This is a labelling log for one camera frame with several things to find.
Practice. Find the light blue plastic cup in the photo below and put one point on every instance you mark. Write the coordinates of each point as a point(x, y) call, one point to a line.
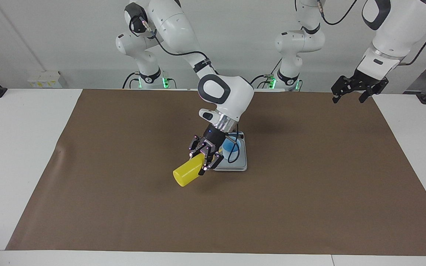
point(229, 147)

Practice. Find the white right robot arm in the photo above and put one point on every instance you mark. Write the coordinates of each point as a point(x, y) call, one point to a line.
point(231, 96)

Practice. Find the white wall socket box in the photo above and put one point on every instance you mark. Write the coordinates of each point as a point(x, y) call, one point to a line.
point(44, 79)

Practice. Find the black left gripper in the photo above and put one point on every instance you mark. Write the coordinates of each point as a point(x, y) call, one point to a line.
point(366, 80)

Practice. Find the yellow squeeze bottle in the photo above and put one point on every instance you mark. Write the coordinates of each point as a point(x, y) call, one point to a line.
point(187, 173)

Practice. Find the silver digital kitchen scale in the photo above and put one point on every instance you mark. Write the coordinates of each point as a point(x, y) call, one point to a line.
point(240, 162)

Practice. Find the brown paper table mat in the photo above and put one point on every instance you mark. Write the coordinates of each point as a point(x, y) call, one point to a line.
point(198, 221)

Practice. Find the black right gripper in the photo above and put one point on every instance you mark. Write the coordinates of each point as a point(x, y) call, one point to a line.
point(215, 138)

